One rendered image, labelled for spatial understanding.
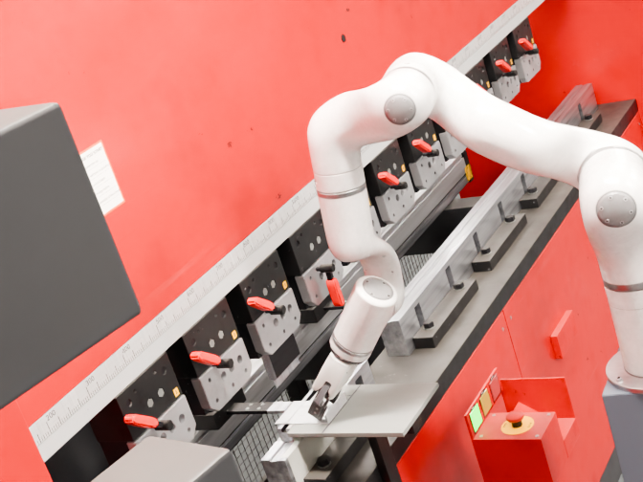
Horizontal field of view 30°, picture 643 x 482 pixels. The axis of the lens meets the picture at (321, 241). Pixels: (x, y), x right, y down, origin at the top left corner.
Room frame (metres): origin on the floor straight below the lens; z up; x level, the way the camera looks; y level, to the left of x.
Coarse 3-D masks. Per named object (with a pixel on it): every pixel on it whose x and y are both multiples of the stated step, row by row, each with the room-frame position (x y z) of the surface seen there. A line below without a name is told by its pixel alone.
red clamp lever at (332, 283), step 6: (324, 264) 2.32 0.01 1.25; (330, 264) 2.31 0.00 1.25; (318, 270) 2.33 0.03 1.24; (324, 270) 2.31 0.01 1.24; (330, 270) 2.31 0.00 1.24; (330, 276) 2.31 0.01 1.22; (330, 282) 2.31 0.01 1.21; (336, 282) 2.31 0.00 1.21; (330, 288) 2.31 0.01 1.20; (336, 288) 2.31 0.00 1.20; (330, 294) 2.32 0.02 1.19; (336, 294) 2.31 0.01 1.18; (342, 294) 2.32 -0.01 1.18; (336, 300) 2.31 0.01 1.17; (342, 300) 2.31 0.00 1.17
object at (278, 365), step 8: (288, 344) 2.24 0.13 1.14; (296, 344) 2.26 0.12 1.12; (280, 352) 2.22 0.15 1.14; (288, 352) 2.24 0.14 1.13; (296, 352) 2.26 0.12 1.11; (264, 360) 2.19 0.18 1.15; (272, 360) 2.19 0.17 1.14; (280, 360) 2.21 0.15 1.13; (288, 360) 2.23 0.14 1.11; (296, 360) 2.26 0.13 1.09; (272, 368) 2.19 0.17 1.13; (280, 368) 2.20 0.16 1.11; (288, 368) 2.24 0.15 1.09; (272, 376) 2.19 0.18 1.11; (280, 376) 2.21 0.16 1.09
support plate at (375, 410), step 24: (384, 384) 2.21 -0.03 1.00; (408, 384) 2.18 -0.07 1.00; (432, 384) 2.14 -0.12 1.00; (360, 408) 2.15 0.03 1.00; (384, 408) 2.11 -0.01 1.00; (408, 408) 2.08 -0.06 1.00; (288, 432) 2.15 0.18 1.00; (312, 432) 2.11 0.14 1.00; (336, 432) 2.08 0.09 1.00; (360, 432) 2.05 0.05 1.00; (384, 432) 2.02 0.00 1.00
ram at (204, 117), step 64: (0, 0) 1.88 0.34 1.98; (64, 0) 1.99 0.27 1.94; (128, 0) 2.11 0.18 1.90; (192, 0) 2.26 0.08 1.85; (256, 0) 2.43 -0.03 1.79; (320, 0) 2.62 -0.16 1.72; (384, 0) 2.86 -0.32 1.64; (448, 0) 3.15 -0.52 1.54; (512, 0) 3.50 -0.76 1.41; (0, 64) 1.83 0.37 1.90; (64, 64) 1.94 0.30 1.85; (128, 64) 2.06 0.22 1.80; (192, 64) 2.20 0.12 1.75; (256, 64) 2.37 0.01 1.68; (320, 64) 2.56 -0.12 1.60; (384, 64) 2.79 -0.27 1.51; (128, 128) 2.02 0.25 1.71; (192, 128) 2.15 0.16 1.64; (256, 128) 2.31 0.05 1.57; (128, 192) 1.97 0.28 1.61; (192, 192) 2.10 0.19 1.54; (256, 192) 2.25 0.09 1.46; (128, 256) 1.92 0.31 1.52; (192, 256) 2.05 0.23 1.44; (256, 256) 2.19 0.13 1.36; (192, 320) 2.00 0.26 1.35; (64, 384) 1.72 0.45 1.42
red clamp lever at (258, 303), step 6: (252, 300) 2.09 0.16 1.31; (258, 300) 2.09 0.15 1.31; (264, 300) 2.11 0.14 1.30; (252, 306) 2.10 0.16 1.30; (258, 306) 2.09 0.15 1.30; (264, 306) 2.10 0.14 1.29; (270, 306) 2.12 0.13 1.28; (276, 306) 2.14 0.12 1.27; (282, 306) 2.14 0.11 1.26; (270, 312) 2.15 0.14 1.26; (276, 312) 2.14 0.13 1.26; (282, 312) 2.14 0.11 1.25
